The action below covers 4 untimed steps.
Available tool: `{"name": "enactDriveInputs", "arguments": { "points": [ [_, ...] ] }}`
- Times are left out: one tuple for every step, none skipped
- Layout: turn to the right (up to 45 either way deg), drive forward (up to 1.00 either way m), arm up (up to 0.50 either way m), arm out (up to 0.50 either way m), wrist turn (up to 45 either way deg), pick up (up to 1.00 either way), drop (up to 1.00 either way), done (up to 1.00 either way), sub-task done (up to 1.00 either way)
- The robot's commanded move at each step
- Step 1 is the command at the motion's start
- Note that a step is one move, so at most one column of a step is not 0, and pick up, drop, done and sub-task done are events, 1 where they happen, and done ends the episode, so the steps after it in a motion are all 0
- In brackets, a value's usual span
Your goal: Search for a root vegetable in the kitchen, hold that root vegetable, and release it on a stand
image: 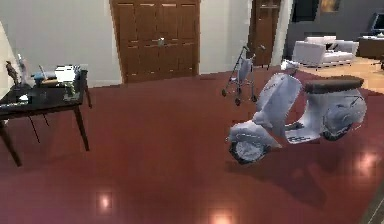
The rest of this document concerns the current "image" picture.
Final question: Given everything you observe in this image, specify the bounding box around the framed wall picture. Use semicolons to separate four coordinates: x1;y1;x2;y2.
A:
320;0;342;14

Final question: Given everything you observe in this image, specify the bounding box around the computer monitor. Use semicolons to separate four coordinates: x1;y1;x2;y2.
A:
371;12;384;34

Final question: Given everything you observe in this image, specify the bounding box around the dark wooden desk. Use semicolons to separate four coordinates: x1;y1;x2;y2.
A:
358;35;384;60

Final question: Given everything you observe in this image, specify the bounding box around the brown wooden room door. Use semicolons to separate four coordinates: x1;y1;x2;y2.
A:
248;0;283;67

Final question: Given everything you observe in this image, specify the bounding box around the clear glass bottle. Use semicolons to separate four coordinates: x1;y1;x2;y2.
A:
17;53;29;86

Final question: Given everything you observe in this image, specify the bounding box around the black television set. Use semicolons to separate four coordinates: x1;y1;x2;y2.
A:
292;0;320;23

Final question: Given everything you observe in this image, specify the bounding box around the blue bowl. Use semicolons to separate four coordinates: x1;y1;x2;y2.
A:
32;73;48;85

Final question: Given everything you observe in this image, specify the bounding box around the white box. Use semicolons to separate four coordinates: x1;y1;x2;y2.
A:
54;65;76;83

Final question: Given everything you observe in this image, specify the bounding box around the brown wooden double door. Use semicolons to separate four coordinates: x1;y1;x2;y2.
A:
109;0;201;84

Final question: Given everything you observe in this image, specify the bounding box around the grey folding stroller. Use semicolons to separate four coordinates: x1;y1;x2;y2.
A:
221;45;259;107

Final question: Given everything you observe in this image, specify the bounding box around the white sofa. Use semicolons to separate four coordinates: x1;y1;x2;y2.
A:
292;35;360;67

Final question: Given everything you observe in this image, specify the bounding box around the dark wooden table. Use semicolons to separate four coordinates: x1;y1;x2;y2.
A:
0;69;93;168

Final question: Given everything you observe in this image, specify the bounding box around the white motor scooter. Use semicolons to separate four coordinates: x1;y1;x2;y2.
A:
227;59;368;165

